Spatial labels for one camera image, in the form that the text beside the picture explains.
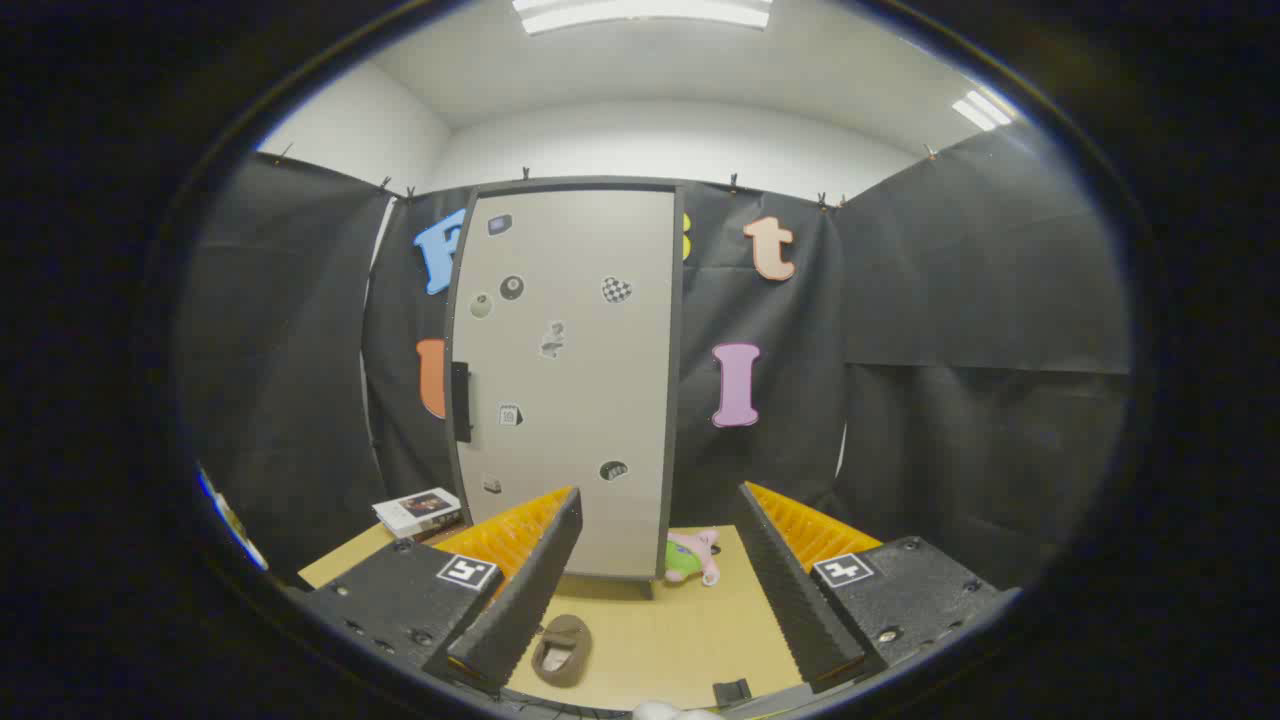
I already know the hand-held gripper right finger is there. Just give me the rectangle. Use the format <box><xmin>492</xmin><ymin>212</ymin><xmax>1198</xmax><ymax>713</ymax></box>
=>
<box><xmin>735</xmin><ymin>482</ymin><xmax>1021</xmax><ymax>694</ymax></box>

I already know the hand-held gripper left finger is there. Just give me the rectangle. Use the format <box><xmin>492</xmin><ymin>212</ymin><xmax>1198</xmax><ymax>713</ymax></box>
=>
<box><xmin>300</xmin><ymin>487</ymin><xmax>584</xmax><ymax>696</ymax></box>

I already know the brown fuzzy shoe with bow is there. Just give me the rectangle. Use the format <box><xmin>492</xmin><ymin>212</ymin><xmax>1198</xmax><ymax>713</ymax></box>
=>
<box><xmin>531</xmin><ymin>614</ymin><xmax>593</xmax><ymax>688</ymax></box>

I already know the grey shoe cabinet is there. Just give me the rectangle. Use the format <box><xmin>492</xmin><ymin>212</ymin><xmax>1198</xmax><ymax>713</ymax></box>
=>
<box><xmin>443</xmin><ymin>176</ymin><xmax>689</xmax><ymax>601</ymax></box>

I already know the green and pink plush toy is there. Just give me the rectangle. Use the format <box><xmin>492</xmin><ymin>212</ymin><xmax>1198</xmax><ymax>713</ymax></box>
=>
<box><xmin>665</xmin><ymin>530</ymin><xmax>723</xmax><ymax>588</ymax></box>

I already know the white printed box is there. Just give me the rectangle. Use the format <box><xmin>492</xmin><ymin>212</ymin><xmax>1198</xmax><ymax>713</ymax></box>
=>
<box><xmin>373</xmin><ymin>488</ymin><xmax>463</xmax><ymax>534</ymax></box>

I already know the black backdrop cloth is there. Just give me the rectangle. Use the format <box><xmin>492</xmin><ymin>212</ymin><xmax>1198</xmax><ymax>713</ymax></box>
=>
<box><xmin>180</xmin><ymin>125</ymin><xmax>1131</xmax><ymax>601</ymax></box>

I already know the small ceiling light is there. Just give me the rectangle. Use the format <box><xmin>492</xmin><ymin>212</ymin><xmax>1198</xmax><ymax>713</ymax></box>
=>
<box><xmin>952</xmin><ymin>90</ymin><xmax>1013</xmax><ymax>131</ymax></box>

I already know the long ceiling light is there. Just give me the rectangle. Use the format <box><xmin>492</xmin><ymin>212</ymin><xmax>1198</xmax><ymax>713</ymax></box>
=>
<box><xmin>512</xmin><ymin>0</ymin><xmax>773</xmax><ymax>36</ymax></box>

